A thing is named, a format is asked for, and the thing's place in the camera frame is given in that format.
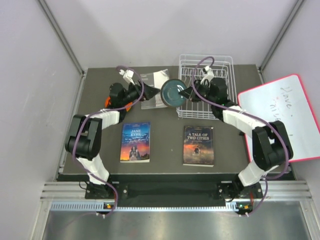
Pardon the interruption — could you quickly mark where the pink framed whiteboard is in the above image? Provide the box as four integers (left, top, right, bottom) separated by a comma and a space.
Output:
238, 74, 320, 163

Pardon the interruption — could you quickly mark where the Jane Eyre book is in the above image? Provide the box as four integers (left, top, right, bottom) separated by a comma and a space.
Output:
120, 122, 151, 163

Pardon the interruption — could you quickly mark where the orange plate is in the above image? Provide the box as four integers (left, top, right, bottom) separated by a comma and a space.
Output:
104, 97, 133, 112

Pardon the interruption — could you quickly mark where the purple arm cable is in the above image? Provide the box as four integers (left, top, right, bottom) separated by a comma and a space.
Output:
191, 56, 291, 217
72, 65, 145, 217

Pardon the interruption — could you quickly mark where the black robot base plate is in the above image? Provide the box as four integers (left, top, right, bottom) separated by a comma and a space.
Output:
84, 181, 263, 200

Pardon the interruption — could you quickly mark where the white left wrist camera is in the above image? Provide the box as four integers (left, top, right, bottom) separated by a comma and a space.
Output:
119, 69, 135, 85

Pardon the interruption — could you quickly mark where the black plate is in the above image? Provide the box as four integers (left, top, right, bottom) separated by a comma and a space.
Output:
160, 78, 187, 108

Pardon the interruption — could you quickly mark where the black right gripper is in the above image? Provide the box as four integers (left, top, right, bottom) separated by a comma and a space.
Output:
178, 79, 216, 106

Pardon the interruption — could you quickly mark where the Canon setup guide booklet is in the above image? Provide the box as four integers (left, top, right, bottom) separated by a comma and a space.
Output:
141, 69, 170, 110

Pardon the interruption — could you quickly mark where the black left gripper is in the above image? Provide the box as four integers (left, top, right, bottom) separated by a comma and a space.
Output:
121, 79, 161, 107

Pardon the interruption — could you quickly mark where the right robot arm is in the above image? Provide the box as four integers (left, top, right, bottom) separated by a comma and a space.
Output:
178, 77, 294, 198

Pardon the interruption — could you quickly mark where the Tale of Two Cities book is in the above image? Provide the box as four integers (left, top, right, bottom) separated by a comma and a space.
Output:
182, 125, 215, 167

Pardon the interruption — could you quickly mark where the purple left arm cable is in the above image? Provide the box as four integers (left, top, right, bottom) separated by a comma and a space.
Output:
72, 65, 145, 217

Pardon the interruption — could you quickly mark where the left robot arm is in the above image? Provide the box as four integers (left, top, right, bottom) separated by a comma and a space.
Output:
64, 83, 161, 199

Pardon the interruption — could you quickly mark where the white wire dish rack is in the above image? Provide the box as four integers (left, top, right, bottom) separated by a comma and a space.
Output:
176, 53, 238, 121

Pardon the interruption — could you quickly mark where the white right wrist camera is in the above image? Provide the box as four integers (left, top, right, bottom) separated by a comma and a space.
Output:
200, 65, 215, 85

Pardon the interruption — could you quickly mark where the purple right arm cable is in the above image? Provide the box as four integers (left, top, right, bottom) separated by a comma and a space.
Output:
191, 56, 291, 217

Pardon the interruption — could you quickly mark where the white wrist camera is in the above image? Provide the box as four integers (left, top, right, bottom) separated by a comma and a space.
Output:
119, 69, 135, 85
200, 65, 215, 85

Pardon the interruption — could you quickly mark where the aluminium front rail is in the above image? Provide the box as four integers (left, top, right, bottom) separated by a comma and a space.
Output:
40, 180, 313, 214

